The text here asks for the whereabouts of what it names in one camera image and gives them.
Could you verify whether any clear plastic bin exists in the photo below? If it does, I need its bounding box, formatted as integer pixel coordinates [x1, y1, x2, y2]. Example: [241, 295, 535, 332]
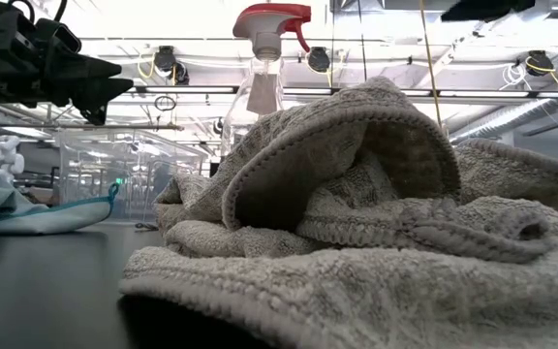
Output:
[53, 126, 212, 222]

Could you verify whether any grey microfiber towel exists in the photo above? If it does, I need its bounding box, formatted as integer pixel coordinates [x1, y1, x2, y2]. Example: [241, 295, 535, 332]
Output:
[452, 138, 558, 222]
[117, 75, 558, 349]

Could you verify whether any light blue microfiber towel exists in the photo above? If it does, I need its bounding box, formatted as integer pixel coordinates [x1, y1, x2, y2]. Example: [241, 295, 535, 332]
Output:
[0, 162, 120, 237]

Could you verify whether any yellow hanging cable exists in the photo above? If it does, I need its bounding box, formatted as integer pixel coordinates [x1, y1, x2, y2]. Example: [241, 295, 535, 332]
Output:
[418, 0, 444, 130]

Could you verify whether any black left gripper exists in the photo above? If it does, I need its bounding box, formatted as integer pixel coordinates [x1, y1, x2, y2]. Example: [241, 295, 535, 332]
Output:
[0, 0, 136, 126]

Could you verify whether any black hanging cable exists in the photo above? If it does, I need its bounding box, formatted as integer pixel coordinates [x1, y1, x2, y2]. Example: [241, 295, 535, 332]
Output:
[358, 0, 368, 81]

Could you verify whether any long ceiling light fixture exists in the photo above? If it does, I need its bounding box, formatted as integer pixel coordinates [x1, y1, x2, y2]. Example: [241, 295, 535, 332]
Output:
[133, 85, 558, 106]

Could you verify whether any thin dark hanging cord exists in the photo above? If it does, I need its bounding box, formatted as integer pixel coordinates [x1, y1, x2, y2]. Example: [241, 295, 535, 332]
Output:
[330, 0, 336, 79]

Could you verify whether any white coiled ceiling cable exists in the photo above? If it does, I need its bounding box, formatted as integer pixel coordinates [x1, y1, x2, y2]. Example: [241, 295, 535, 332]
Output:
[501, 62, 527, 91]

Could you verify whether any black coiled ceiling cable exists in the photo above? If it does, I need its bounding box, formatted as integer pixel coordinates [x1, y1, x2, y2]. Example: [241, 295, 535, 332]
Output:
[153, 94, 177, 111]

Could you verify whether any silver ceiling air duct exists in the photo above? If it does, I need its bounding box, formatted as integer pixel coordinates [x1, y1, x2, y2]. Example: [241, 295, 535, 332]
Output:
[448, 84, 558, 144]

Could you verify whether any clear spray bottle red trigger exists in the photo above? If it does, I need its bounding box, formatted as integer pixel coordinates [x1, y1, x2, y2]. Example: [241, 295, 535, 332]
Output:
[220, 2, 313, 156]

